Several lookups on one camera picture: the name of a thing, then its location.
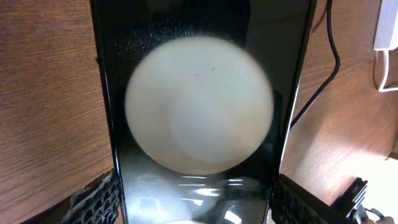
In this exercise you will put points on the black Samsung Galaxy phone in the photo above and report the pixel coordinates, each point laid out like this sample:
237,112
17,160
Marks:
199,96

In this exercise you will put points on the black aluminium frame rail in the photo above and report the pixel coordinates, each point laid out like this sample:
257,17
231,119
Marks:
347,204

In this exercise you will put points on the white power strip red switches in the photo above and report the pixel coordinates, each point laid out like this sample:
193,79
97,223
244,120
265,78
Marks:
386,33

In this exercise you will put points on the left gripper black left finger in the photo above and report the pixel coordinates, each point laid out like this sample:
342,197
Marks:
96,203

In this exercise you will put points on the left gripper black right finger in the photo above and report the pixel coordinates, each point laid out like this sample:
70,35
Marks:
291,203

